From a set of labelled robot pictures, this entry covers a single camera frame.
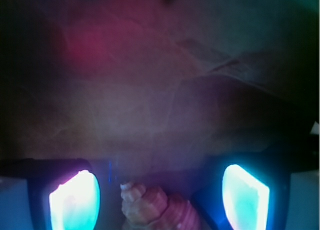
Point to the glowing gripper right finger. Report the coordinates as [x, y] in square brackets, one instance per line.
[246, 191]

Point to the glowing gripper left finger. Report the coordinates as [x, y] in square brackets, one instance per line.
[64, 194]

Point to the brown spiral conch shell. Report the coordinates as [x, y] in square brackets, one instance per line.
[150, 208]

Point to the brown paper bag tray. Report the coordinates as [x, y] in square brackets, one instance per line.
[155, 85]

